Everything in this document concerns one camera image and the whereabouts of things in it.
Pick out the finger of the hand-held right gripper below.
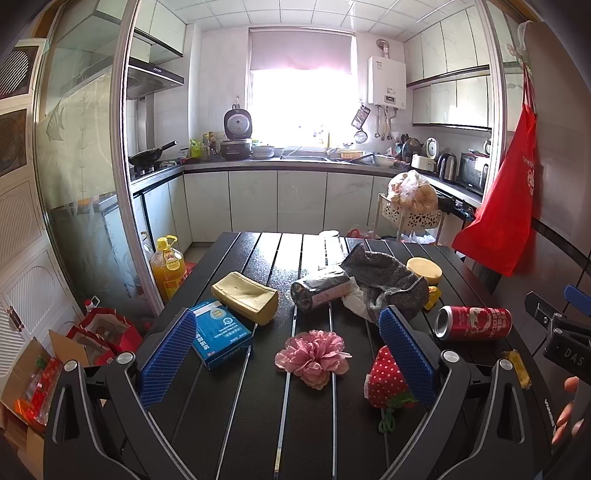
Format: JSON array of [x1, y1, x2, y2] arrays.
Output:
[[563, 284, 591, 319], [524, 291, 571, 335]]

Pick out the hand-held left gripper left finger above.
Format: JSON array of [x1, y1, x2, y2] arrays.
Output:
[[44, 307, 198, 480]]

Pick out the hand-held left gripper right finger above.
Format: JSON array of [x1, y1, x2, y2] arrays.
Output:
[[379, 305, 539, 480]]

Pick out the red strawberry plush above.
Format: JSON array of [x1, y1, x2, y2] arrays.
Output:
[[364, 345, 419, 433]]

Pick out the small yellow snack packet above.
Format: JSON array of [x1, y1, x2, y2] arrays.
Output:
[[502, 350, 533, 389]]

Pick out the red drink can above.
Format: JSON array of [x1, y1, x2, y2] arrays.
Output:
[[435, 305, 514, 341]]

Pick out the white plastic bag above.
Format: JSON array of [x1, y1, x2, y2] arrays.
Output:
[[341, 281, 376, 320]]

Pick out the grey fleece cloth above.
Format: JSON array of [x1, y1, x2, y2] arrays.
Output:
[[340, 243, 430, 324]]

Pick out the pink fabric flower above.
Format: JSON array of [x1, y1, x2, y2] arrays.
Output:
[[275, 329, 352, 389]]

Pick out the black garbage bag roll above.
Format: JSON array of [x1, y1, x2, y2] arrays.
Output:
[[290, 268, 352, 315]]

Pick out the person's right hand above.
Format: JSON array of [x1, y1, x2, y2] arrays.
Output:
[[551, 376, 581, 445]]

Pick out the blue paper box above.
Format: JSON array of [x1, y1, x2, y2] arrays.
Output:
[[191, 299, 256, 371]]

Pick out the yellow cooking oil bottle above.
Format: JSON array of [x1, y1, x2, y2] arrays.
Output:
[[149, 234, 187, 304]]

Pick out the yellow rectangular sponge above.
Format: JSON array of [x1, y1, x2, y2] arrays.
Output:
[[211, 271, 280, 326]]

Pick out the cardboard box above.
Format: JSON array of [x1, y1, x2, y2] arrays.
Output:
[[0, 329, 90, 450]]

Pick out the red snack packs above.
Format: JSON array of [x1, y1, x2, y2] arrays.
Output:
[[15, 357, 64, 426]]

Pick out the white lattice storage rack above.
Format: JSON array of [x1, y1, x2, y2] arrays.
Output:
[[375, 193, 445, 244]]

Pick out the black toaster oven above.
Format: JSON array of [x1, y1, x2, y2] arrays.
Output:
[[458, 151, 491, 195]]

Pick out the plastic bag of buns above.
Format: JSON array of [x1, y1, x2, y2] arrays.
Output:
[[387, 169, 439, 214]]

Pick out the steel electric kettle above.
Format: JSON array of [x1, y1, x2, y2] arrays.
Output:
[[436, 152, 459, 184]]

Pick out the kitchen counter with white cabinets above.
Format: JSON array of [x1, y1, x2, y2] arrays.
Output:
[[129, 157, 485, 245]]

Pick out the gas stove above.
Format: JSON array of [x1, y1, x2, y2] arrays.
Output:
[[130, 161, 163, 180]]

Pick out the white electric cooker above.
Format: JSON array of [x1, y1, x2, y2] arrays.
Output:
[[410, 137, 440, 173]]

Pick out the frosted glass sliding door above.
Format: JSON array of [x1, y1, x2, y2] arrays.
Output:
[[33, 0, 155, 317]]

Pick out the black wok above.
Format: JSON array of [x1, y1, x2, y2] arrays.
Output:
[[128, 140, 179, 168]]

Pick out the dish rack with plates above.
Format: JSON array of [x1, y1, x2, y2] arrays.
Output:
[[396, 134, 423, 164]]

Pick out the condiment bottles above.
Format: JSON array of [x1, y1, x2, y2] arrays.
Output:
[[202, 131, 221, 162]]

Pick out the grey rice cooker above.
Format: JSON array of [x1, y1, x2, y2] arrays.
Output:
[[220, 104, 254, 162]]

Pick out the white water heater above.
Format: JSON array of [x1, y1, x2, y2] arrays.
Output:
[[367, 55, 407, 112]]

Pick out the steel range hood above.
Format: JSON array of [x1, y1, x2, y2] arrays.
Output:
[[126, 56, 186, 101]]

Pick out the pink window blind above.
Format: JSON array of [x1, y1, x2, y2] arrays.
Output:
[[248, 28, 358, 75]]

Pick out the white wall cabinets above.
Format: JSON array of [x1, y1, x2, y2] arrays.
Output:
[[403, 17, 494, 131]]

